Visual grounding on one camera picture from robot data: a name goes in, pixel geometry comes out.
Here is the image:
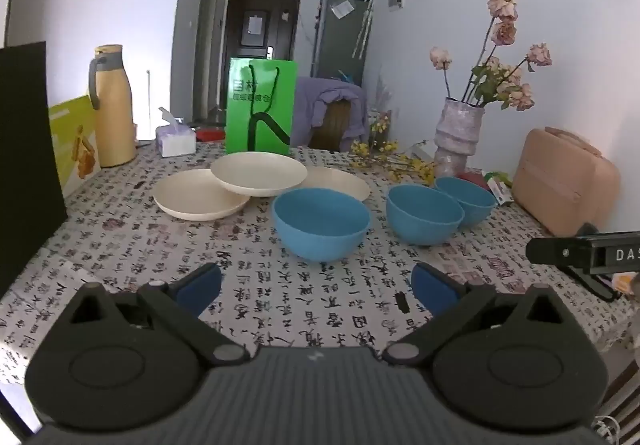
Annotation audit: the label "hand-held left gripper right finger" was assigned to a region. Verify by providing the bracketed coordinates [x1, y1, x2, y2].
[382, 262, 573, 367]

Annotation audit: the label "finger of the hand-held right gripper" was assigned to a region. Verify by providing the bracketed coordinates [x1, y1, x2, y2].
[526, 236, 591, 267]
[570, 266, 618, 302]

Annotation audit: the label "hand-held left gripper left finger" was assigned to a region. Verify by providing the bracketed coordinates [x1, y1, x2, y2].
[65, 263, 251, 367]

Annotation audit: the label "blue bowl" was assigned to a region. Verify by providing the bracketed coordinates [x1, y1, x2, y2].
[386, 184, 466, 246]
[272, 188, 372, 262]
[434, 176, 498, 228]

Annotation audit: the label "cream round plate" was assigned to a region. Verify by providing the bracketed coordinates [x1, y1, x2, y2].
[152, 168, 251, 222]
[210, 152, 308, 197]
[295, 168, 372, 202]

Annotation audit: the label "calligraphy printed tablecloth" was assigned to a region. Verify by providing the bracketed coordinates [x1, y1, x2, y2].
[0, 140, 640, 386]

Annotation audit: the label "pink ribbed case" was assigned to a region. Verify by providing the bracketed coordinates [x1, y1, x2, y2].
[511, 126, 622, 238]

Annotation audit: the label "green and white packet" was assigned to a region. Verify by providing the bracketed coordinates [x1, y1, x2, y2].
[482, 171, 514, 206]

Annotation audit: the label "red box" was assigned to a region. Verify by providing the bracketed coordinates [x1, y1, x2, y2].
[457, 170, 493, 191]

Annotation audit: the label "yellow flower branch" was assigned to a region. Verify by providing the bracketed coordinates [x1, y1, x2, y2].
[347, 138, 437, 187]

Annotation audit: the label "pale pink ceramic vase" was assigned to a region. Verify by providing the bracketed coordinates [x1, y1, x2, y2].
[432, 98, 486, 178]

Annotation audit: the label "white tissue box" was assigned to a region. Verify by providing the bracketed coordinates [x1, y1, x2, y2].
[155, 106, 197, 157]

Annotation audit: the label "dried pink roses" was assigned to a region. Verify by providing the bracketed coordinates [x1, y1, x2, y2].
[428, 0, 553, 112]

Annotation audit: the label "wooden chair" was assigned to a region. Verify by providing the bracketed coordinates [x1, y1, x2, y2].
[310, 100, 353, 151]

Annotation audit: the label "yellow-green snack box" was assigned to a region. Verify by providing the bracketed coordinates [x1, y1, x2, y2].
[48, 95, 102, 199]

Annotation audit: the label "yellow thermos jug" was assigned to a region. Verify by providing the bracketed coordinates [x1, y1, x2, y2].
[88, 44, 138, 168]

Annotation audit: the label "green paper bag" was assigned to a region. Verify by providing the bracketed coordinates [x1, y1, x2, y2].
[225, 57, 299, 157]

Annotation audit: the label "dried grass bouquet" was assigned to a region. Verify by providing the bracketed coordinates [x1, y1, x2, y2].
[369, 70, 396, 148]

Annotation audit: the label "purple jacket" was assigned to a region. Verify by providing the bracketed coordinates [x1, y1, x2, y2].
[292, 76, 369, 152]

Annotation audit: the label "dark entrance door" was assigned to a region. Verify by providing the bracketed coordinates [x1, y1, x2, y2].
[219, 0, 302, 118]

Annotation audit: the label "grey refrigerator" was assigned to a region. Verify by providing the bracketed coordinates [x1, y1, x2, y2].
[311, 0, 373, 86]

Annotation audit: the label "hanging white umbrella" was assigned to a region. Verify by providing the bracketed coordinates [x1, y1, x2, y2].
[351, 0, 375, 59]

